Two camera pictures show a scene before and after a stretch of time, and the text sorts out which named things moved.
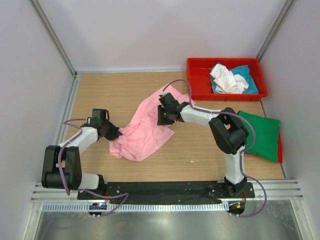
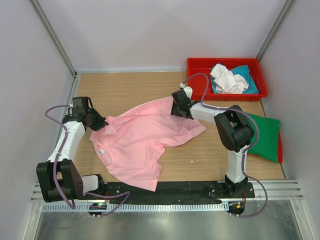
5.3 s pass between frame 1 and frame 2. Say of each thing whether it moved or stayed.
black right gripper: moved
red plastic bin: stayed
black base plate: stayed
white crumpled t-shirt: stayed
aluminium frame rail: stayed
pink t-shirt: moved
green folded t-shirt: stayed
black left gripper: moved
